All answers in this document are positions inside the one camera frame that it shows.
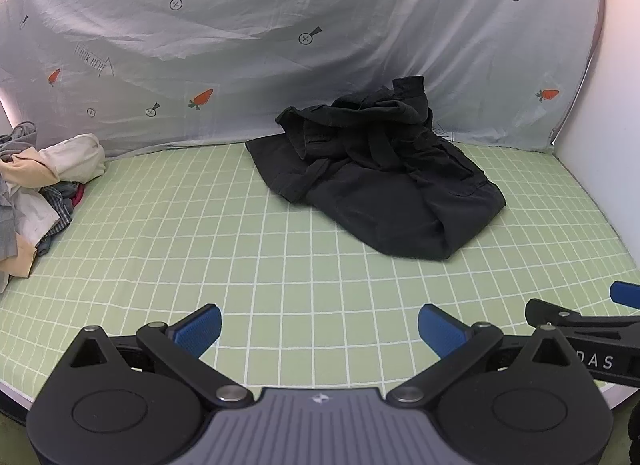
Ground metal frame pole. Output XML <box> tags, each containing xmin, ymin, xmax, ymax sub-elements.
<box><xmin>549</xmin><ymin>0</ymin><xmax>608</xmax><ymax>146</ymax></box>

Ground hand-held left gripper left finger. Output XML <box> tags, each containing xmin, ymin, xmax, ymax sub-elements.
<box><xmin>65</xmin><ymin>303</ymin><xmax>255</xmax><ymax>407</ymax></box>

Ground pile of mixed clothes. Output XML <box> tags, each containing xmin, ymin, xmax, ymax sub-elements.
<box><xmin>0</xmin><ymin>133</ymin><xmax>107</xmax><ymax>294</ymax></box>

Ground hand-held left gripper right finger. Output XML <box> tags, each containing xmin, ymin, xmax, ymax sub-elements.
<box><xmin>386</xmin><ymin>303</ymin><xmax>595</xmax><ymax>407</ymax></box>

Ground grey garment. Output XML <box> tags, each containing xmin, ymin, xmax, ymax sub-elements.
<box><xmin>0</xmin><ymin>121</ymin><xmax>40</xmax><ymax>162</ymax></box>

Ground green grid bed sheet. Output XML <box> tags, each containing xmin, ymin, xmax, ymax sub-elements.
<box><xmin>0</xmin><ymin>138</ymin><xmax>640</xmax><ymax>426</ymax></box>

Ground carrot print backdrop sheet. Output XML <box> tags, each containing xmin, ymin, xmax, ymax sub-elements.
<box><xmin>0</xmin><ymin>0</ymin><xmax>607</xmax><ymax>162</ymax></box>

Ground black cargo pants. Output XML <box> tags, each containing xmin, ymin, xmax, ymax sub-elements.
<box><xmin>245</xmin><ymin>75</ymin><xmax>507</xmax><ymax>262</ymax></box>

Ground plaid garment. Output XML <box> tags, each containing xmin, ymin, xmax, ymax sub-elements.
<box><xmin>34</xmin><ymin>181</ymin><xmax>87</xmax><ymax>259</ymax></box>

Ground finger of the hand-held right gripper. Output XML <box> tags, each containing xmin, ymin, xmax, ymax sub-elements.
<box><xmin>610</xmin><ymin>280</ymin><xmax>640</xmax><ymax>314</ymax></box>
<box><xmin>524</xmin><ymin>298</ymin><xmax>640</xmax><ymax>342</ymax></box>

